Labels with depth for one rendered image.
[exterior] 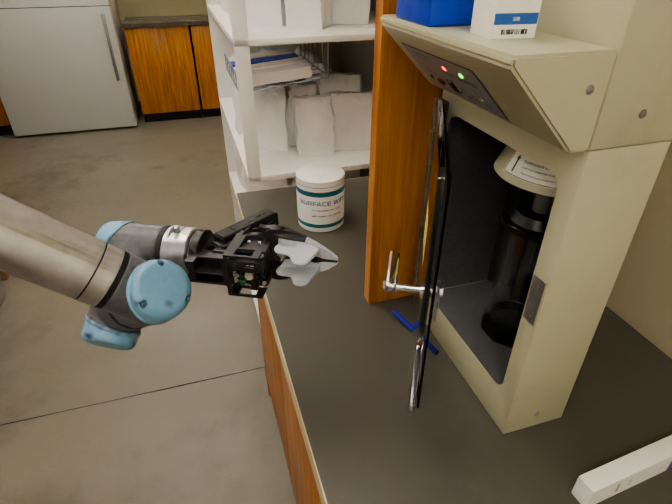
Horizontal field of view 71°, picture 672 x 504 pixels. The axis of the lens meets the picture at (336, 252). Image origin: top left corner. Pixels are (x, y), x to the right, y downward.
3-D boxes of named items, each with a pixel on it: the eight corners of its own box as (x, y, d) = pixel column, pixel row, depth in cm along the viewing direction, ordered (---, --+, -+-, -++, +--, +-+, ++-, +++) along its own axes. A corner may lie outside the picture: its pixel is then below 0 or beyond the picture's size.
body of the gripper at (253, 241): (267, 301, 68) (188, 292, 70) (283, 267, 75) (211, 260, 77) (263, 256, 64) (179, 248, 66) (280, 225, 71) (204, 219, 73)
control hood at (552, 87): (443, 81, 75) (451, 11, 70) (590, 152, 49) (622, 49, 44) (375, 86, 72) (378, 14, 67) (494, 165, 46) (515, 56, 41)
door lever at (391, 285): (422, 263, 71) (424, 249, 70) (421, 302, 64) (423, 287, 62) (387, 260, 72) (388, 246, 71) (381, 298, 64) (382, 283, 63)
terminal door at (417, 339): (418, 295, 97) (442, 96, 75) (412, 417, 72) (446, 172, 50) (414, 294, 97) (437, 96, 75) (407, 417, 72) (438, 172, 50)
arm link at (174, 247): (187, 257, 78) (178, 213, 73) (213, 259, 77) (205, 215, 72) (165, 284, 71) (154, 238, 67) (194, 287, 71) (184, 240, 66)
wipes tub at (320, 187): (336, 207, 140) (336, 160, 132) (350, 229, 130) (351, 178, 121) (293, 214, 137) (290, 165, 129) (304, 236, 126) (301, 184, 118)
